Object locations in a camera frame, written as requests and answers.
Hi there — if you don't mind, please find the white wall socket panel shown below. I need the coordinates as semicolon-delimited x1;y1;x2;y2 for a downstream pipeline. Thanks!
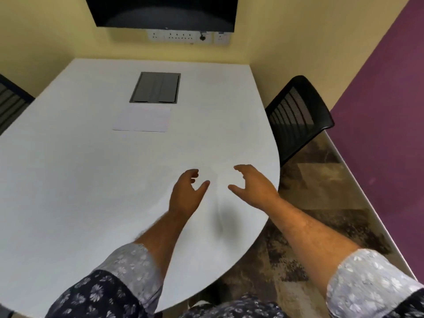
147;29;213;44

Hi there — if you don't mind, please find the white paper sheet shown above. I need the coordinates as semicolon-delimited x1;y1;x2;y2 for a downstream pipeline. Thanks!
112;105;173;133

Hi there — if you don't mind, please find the person's left hand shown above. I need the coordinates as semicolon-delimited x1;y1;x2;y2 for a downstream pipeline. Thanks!
168;169;211;220

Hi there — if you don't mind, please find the grey table cable box lid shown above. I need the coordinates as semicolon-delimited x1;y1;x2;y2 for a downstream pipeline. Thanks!
129;72;181;104

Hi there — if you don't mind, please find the person's right hand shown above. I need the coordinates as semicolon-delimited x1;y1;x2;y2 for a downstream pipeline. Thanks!
228;164;281;210

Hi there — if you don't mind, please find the person's left forearm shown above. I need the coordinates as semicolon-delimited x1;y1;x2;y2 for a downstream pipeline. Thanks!
133;208;192;282

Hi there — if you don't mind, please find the person's right forearm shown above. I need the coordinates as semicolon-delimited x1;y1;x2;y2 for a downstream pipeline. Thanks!
257;195;362;290

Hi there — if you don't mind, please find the floral patterned shirt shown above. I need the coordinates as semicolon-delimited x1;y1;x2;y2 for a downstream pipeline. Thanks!
45;243;424;318

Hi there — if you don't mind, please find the black wall-mounted screen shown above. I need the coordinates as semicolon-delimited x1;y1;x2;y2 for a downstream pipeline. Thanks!
84;0;239;33

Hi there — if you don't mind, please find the black mesh office chair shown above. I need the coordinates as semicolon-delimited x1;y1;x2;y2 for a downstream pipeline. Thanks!
265;75;335;168
0;74;36;136

